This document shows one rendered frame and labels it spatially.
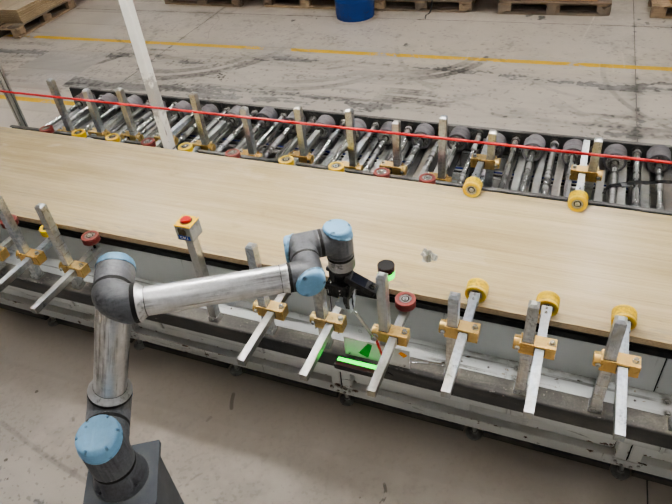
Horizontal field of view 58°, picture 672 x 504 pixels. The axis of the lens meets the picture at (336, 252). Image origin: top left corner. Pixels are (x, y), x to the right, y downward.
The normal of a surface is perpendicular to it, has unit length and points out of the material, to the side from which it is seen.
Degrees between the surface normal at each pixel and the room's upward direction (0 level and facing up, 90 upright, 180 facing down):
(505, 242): 0
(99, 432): 5
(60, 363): 0
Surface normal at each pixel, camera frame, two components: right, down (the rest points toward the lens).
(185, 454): -0.09, -0.76
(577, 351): -0.36, 0.62
